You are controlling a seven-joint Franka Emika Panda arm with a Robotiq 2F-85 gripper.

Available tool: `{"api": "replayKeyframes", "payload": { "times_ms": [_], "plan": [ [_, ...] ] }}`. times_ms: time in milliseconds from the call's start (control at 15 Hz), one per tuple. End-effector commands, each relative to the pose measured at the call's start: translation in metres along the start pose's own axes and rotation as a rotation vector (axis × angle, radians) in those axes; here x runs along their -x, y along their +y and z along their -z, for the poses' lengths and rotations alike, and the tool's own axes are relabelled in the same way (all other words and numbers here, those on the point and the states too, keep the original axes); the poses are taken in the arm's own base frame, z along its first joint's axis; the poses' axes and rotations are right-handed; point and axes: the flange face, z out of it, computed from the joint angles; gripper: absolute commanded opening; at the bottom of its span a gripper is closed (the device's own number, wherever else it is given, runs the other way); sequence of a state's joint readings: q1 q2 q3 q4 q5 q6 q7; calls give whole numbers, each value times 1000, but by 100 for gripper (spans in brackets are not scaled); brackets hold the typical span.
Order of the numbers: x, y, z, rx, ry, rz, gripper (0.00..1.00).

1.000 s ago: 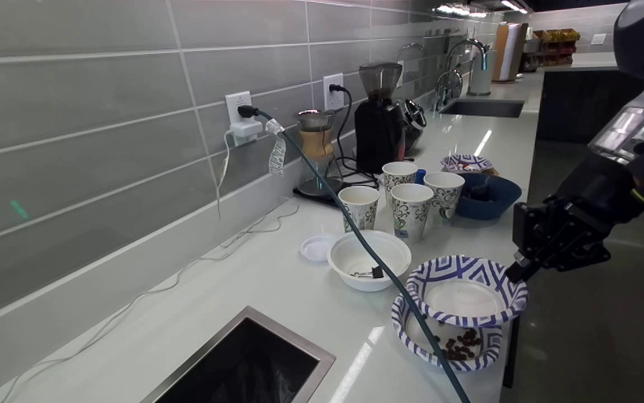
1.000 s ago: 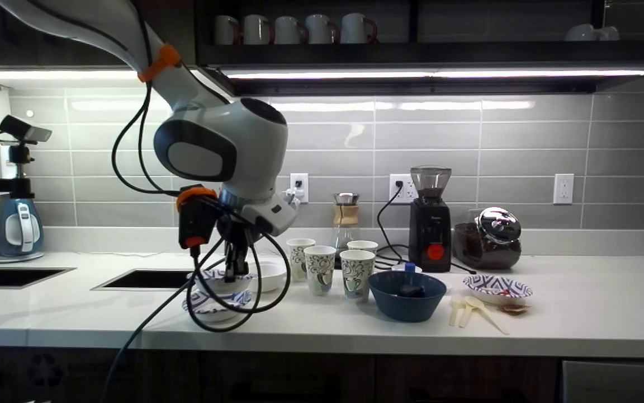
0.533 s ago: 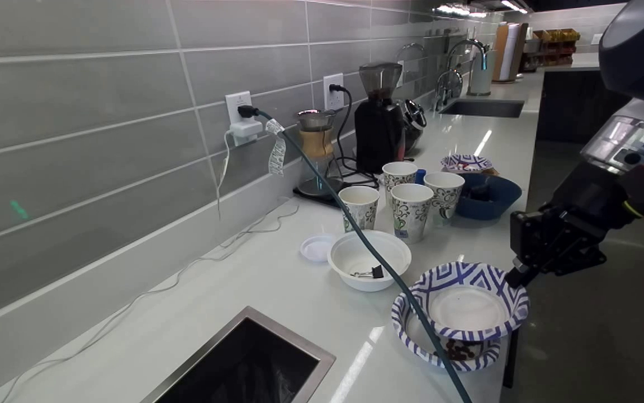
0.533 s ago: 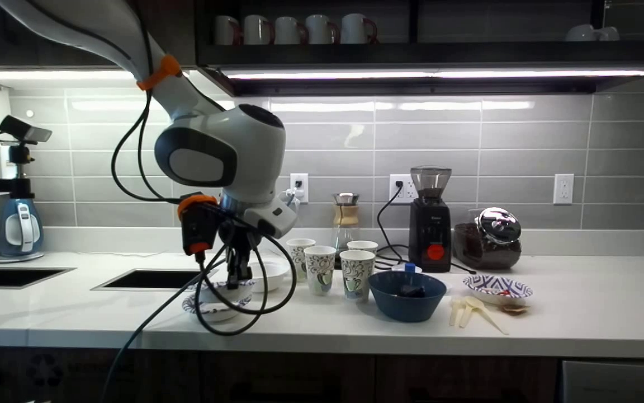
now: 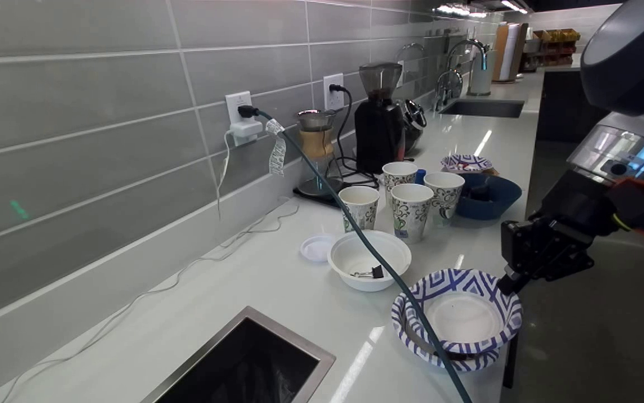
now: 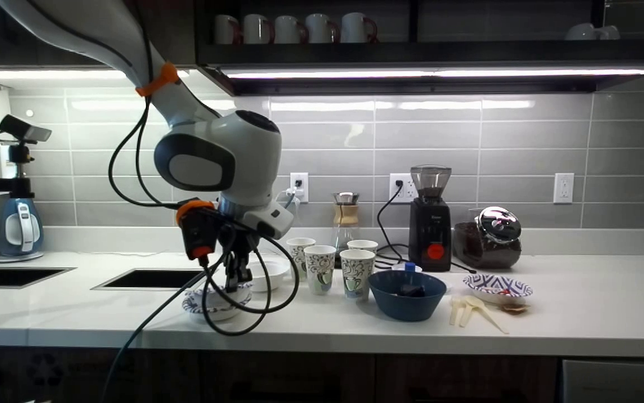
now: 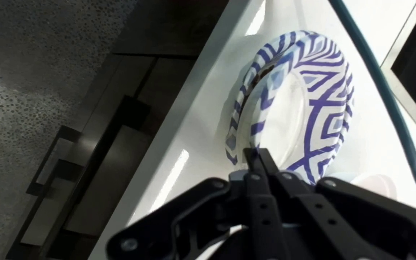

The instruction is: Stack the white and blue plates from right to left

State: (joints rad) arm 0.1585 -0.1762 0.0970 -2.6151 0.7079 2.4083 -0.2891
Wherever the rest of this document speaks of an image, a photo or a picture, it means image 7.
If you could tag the blue white patterned plate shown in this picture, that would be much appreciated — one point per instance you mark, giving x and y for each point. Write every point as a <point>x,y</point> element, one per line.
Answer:
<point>329,96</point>

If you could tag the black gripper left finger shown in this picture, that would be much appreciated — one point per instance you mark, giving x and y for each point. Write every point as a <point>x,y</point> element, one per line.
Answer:
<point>252,192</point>

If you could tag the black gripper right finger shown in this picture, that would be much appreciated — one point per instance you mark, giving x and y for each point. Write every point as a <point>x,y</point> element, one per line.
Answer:
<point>304,207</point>

